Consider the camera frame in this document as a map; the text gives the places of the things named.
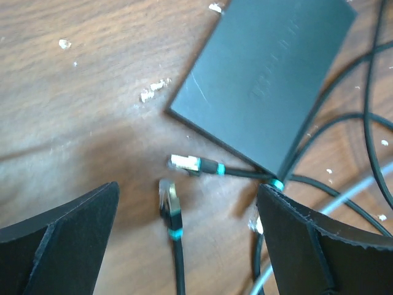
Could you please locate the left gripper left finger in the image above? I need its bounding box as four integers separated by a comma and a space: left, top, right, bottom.
1, 182, 120, 294

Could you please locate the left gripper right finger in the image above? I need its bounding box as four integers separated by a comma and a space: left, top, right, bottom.
257, 184, 392, 294

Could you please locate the grey ethernet cable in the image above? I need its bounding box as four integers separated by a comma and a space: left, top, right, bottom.
250, 162, 393, 295

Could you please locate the long black ethernet cable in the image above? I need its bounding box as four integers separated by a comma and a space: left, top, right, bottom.
158, 178, 187, 295

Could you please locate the black network switch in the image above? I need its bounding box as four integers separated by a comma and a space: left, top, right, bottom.
168, 1, 356, 178

